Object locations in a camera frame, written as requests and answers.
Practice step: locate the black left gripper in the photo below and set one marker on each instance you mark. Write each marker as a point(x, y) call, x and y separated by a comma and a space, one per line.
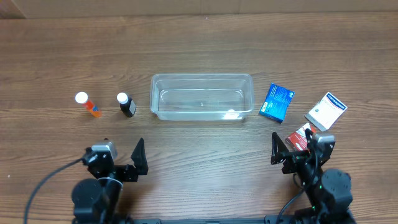
point(123, 171)

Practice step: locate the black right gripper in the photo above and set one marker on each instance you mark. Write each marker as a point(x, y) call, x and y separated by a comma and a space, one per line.
point(292, 155)

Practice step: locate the blue lozenge box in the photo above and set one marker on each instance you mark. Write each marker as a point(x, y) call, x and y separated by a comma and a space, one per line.
point(276, 103)

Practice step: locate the dark brown medicine bottle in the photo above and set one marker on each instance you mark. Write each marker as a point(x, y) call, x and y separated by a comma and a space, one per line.
point(127, 105)

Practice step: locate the orange vitamin tablet tube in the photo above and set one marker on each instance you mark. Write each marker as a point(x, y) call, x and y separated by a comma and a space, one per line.
point(83, 99)

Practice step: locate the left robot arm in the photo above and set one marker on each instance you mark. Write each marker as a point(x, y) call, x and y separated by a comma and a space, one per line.
point(95, 200)

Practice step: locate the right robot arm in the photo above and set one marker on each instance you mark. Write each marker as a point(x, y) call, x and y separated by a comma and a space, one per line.
point(328, 191)

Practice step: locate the clear plastic container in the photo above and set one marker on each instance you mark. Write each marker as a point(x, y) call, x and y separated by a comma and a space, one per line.
point(202, 96)

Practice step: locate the red Panadol box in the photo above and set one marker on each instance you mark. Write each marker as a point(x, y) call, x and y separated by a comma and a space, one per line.
point(297, 140)

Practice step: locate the white plaster box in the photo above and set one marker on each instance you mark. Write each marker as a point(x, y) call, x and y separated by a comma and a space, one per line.
point(325, 113)

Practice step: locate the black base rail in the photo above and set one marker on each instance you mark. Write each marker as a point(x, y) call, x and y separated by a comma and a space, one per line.
point(211, 221)

